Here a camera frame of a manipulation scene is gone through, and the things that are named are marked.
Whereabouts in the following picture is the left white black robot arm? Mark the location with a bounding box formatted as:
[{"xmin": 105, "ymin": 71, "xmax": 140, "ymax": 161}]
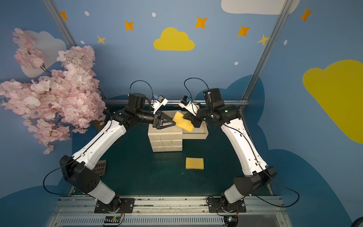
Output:
[{"xmin": 60, "ymin": 93, "xmax": 176, "ymax": 212}]

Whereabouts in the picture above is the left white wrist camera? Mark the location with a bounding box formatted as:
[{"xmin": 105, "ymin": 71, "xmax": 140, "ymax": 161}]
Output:
[{"xmin": 152, "ymin": 95, "xmax": 168, "ymax": 114}]

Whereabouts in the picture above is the aluminium front rail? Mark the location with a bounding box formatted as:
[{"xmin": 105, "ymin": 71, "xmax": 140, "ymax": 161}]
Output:
[{"xmin": 46, "ymin": 196, "xmax": 292, "ymax": 227}]

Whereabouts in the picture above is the cream top drawer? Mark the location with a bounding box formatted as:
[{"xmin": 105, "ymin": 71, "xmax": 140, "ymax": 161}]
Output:
[{"xmin": 182, "ymin": 122, "xmax": 209, "ymax": 140}]

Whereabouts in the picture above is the left green circuit board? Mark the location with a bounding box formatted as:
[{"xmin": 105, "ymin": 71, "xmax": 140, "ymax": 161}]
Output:
[{"xmin": 103, "ymin": 216, "xmax": 122, "ymax": 227}]

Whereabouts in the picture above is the yellow sponge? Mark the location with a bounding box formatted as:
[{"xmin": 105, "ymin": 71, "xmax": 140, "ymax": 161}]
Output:
[
  {"xmin": 185, "ymin": 158, "xmax": 204, "ymax": 170},
  {"xmin": 173, "ymin": 111, "xmax": 194, "ymax": 132}
]

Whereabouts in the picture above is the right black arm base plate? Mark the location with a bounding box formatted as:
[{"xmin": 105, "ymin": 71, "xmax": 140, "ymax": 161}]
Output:
[{"xmin": 206, "ymin": 196, "xmax": 246, "ymax": 213}]

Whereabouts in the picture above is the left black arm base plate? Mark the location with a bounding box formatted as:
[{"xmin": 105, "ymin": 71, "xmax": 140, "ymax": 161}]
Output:
[{"xmin": 94, "ymin": 196, "xmax": 135, "ymax": 214}]

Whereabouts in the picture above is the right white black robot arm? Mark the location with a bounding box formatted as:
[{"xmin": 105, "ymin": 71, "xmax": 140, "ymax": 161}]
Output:
[{"xmin": 179, "ymin": 89, "xmax": 277, "ymax": 205}]

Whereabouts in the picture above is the right small circuit board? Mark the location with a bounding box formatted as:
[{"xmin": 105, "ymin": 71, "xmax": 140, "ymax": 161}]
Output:
[{"xmin": 224, "ymin": 216, "xmax": 239, "ymax": 227}]

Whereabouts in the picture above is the cream drawer cabinet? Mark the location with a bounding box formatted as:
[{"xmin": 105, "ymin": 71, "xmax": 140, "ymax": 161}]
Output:
[{"xmin": 147, "ymin": 124, "xmax": 183, "ymax": 152}]

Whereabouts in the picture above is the brown slotted spatula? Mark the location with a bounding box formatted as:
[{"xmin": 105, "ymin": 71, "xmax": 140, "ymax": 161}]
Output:
[{"xmin": 92, "ymin": 160, "xmax": 107, "ymax": 177}]

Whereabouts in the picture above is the pink cherry blossom tree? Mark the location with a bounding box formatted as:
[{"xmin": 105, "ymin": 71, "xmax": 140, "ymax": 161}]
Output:
[{"xmin": 1, "ymin": 28, "xmax": 106, "ymax": 154}]

